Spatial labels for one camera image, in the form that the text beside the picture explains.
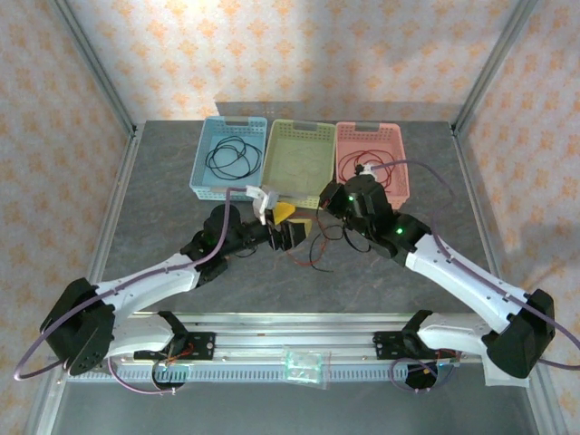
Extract thin red cable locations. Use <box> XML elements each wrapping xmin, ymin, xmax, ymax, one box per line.
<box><xmin>285</xmin><ymin>217</ymin><xmax>330</xmax><ymax>268</ymax></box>
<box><xmin>339</xmin><ymin>149</ymin><xmax>395</xmax><ymax>189</ymax></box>

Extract remaining wire bundle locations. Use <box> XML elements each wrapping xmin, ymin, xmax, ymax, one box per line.
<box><xmin>310</xmin><ymin>210</ymin><xmax>359</xmax><ymax>273</ymax></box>

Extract thin white cable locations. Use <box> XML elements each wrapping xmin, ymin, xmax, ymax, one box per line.
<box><xmin>275</xmin><ymin>142</ymin><xmax>330</xmax><ymax>182</ymax></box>

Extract thin black cable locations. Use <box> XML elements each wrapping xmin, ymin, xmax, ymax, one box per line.
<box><xmin>205</xmin><ymin>134</ymin><xmax>265</xmax><ymax>179</ymax></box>

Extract blue plastic basket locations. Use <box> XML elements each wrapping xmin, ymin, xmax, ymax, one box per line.
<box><xmin>188</xmin><ymin>115</ymin><xmax>268</xmax><ymax>201</ymax></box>

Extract pink plastic basket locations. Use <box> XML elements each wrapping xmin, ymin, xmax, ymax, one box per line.
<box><xmin>334</xmin><ymin>121</ymin><xmax>411</xmax><ymax>210</ymax></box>

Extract green plastic basket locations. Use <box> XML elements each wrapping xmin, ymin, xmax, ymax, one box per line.
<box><xmin>261</xmin><ymin>118</ymin><xmax>337</xmax><ymax>209</ymax></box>

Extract clear plastic bag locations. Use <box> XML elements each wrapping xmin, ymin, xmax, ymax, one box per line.
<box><xmin>281</xmin><ymin>346</ymin><xmax>333</xmax><ymax>390</ymax></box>

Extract white flat packet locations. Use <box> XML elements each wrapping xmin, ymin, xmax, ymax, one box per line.
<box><xmin>482</xmin><ymin>362</ymin><xmax>530</xmax><ymax>389</ymax></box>

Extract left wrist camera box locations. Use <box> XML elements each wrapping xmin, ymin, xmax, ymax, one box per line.
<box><xmin>246</xmin><ymin>184</ymin><xmax>282</xmax><ymax>226</ymax></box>

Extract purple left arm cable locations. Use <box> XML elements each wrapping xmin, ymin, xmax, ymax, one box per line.
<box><xmin>13</xmin><ymin>185</ymin><xmax>255</xmax><ymax>396</ymax></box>

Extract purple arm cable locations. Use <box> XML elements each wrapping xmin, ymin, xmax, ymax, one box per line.
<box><xmin>373</xmin><ymin>159</ymin><xmax>580</xmax><ymax>394</ymax></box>
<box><xmin>13</xmin><ymin>185</ymin><xmax>255</xmax><ymax>396</ymax></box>

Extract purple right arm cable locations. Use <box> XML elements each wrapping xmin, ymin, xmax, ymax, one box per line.
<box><xmin>373</xmin><ymin>159</ymin><xmax>580</xmax><ymax>394</ymax></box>

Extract aluminium rail frame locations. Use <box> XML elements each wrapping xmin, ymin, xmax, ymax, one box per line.
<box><xmin>47</xmin><ymin>311</ymin><xmax>543</xmax><ymax>363</ymax></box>

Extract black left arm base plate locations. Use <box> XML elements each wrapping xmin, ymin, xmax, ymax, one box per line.
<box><xmin>153</xmin><ymin>332</ymin><xmax>217</xmax><ymax>362</ymax></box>

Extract red black power wires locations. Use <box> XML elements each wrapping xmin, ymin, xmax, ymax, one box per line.
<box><xmin>162</xmin><ymin>342</ymin><xmax>197</xmax><ymax>367</ymax></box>
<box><xmin>423</xmin><ymin>346</ymin><xmax>459</xmax><ymax>377</ymax></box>

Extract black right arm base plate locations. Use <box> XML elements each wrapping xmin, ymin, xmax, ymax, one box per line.
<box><xmin>372</xmin><ymin>330</ymin><xmax>454</xmax><ymax>362</ymax></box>

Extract grey slotted cable duct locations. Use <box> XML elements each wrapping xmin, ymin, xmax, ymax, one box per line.
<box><xmin>90</xmin><ymin>362</ymin><xmax>409</xmax><ymax>384</ymax></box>

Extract aluminium corner post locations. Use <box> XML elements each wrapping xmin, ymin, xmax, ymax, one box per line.
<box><xmin>47</xmin><ymin>0</ymin><xmax>140</xmax><ymax>137</ymax></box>
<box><xmin>450</xmin><ymin>0</ymin><xmax>540</xmax><ymax>137</ymax></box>

